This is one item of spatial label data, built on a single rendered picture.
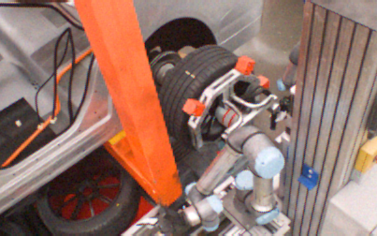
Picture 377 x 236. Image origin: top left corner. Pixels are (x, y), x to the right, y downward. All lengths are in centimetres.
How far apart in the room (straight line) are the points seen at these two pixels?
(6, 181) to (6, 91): 82
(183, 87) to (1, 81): 138
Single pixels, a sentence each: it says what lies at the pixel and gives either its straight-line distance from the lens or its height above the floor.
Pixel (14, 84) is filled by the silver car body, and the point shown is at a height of 90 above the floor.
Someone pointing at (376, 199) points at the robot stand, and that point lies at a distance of 179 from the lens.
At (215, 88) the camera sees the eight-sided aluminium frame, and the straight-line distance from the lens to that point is 231.
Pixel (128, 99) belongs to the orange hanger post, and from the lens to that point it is 177.
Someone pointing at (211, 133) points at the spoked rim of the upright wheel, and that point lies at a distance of 270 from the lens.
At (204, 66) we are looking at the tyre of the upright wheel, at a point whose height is 118.
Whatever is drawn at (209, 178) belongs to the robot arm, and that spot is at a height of 124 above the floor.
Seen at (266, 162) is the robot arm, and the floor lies 145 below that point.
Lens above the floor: 274
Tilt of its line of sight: 49 degrees down
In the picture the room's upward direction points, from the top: 11 degrees counter-clockwise
